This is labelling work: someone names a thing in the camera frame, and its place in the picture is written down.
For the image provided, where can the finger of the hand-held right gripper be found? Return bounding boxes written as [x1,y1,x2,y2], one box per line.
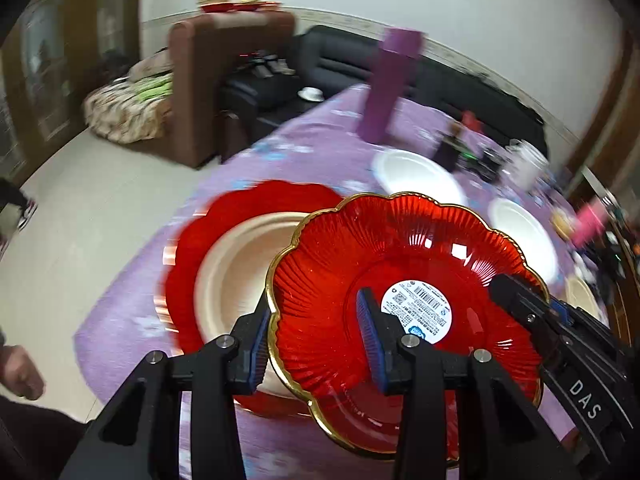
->
[489,274,557,376]
[549,299,626,352]

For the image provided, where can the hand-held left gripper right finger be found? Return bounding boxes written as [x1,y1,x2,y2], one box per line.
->
[356,287,583,480]

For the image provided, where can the black round tin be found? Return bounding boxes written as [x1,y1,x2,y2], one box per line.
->
[462,146,506,182]

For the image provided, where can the remote controls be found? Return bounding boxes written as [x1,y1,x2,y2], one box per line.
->
[244,49,297,79]

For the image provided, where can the yellow snack bag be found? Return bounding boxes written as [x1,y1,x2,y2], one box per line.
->
[551,209,577,240]

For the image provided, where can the beige paper bowl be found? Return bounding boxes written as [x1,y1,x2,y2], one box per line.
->
[194,211,308,395]

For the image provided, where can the purple thermos bottle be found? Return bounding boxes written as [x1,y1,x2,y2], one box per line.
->
[356,27,427,144]

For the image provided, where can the floral printed blanket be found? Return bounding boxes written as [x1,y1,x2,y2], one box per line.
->
[82,54,176,144]

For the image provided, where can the brown armchair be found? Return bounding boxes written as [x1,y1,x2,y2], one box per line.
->
[167,9,297,169]

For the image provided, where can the dark jar with cork lid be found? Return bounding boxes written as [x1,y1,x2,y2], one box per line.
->
[434,120,469,172]

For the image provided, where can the pink bottle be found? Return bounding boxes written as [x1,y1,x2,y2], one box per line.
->
[571,197,612,249]

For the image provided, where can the red plates on armchair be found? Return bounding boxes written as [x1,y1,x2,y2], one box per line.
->
[197,0,282,14]

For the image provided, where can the black leather sofa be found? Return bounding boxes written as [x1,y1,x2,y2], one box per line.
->
[220,25,549,161]

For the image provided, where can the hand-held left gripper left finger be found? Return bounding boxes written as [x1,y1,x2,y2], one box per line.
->
[60,305,273,480]

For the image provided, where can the white mug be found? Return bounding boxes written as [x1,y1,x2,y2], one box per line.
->
[504,139,549,194]

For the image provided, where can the wooden glass-door cabinet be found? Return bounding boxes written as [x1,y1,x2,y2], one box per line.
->
[0,0,147,188]

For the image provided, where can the purple floral tablecloth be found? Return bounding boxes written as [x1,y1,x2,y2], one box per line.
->
[75,82,618,480]

